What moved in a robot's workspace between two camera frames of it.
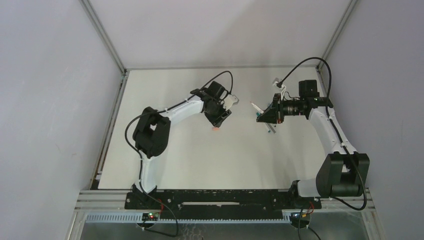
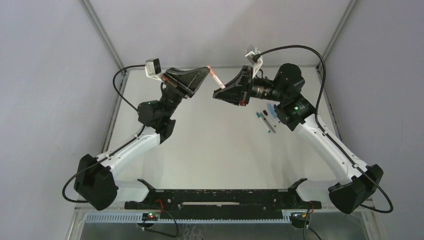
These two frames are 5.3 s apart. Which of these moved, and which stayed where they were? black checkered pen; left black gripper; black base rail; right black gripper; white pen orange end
Moved: white pen orange end; right black gripper; left black gripper
Stayed: black base rail; black checkered pen
